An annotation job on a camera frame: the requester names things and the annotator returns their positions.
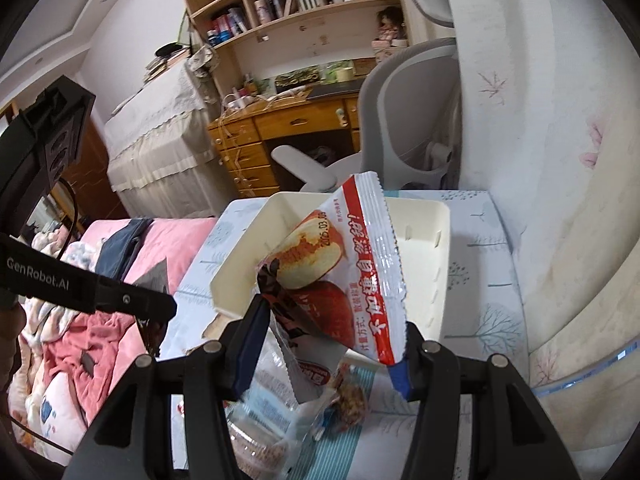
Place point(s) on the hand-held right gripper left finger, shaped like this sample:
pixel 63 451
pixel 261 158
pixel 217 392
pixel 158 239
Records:
pixel 251 347

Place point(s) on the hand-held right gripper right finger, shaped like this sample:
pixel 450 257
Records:
pixel 401 377

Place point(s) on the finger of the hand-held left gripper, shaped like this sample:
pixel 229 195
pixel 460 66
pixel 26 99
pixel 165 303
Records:
pixel 135 300

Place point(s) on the clear nut bar packet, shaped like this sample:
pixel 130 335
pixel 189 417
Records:
pixel 350 402

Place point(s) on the red white bread snack packet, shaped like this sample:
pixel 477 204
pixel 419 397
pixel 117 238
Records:
pixel 325 260

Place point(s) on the white plastic storage bin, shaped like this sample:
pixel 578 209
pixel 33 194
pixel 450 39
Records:
pixel 425 240

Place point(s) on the blue jeans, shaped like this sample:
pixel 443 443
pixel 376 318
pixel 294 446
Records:
pixel 120 250

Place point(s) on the clear plastic snack packet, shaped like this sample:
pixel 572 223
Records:
pixel 270 407

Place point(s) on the dark wooden wardrobe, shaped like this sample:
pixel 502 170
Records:
pixel 95 180

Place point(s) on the pink blanket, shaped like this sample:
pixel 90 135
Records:
pixel 165 240

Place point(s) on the lace cloth covered cabinet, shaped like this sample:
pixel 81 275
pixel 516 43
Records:
pixel 160 135

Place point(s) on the tree print bed sheet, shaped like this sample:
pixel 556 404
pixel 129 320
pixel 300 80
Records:
pixel 480 270

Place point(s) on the stack of books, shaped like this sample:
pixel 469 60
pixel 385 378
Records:
pixel 160 67

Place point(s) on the floral cloth bag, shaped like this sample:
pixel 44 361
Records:
pixel 202 60

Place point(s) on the wooden desk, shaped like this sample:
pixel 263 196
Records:
pixel 280 122

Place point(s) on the grey office chair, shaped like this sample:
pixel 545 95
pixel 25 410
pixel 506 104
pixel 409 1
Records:
pixel 400 110

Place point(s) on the black desk mat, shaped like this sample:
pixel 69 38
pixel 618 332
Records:
pixel 335 90

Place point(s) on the dark printed bag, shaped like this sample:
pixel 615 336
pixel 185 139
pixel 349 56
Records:
pixel 297 77

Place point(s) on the wooden bookshelf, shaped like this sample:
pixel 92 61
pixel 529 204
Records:
pixel 280 35

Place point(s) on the white floral cloth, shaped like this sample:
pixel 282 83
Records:
pixel 550 135

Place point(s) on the masking tape roll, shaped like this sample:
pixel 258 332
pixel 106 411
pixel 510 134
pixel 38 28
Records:
pixel 343 75

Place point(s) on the doll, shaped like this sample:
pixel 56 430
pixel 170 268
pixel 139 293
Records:
pixel 390 25

